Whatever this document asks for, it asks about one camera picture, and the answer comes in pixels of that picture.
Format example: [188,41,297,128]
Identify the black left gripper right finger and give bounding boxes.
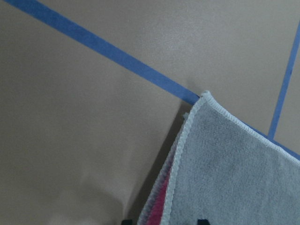
[196,215,214,225]

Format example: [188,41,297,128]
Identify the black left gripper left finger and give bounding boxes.
[121,216,138,225]

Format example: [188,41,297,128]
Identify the pink towel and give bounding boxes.
[137,91,300,225]

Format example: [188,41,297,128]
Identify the brown paper table cover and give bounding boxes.
[0,0,300,225]

